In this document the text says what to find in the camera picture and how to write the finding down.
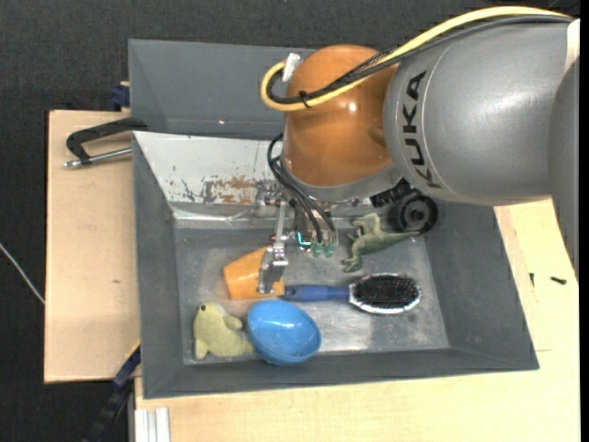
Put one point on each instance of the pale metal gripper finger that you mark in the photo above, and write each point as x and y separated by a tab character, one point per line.
266	274
281	253

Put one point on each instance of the orange cup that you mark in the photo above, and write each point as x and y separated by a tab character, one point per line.
241	276

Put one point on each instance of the blue plastic egg shell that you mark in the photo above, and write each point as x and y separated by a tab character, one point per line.
280	332

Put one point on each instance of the green toy dinosaur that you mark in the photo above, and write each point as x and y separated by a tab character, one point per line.
366	244

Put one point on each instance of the yellow-green plush seal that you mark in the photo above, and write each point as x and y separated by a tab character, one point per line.
216	334

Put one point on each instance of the grey metal bin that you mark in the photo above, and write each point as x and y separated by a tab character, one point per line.
156	270

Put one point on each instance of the pale brown flat board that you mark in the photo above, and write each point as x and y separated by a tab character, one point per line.
87	247

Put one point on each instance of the black cylinder on white bracket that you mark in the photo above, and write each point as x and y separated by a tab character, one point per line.
416	214

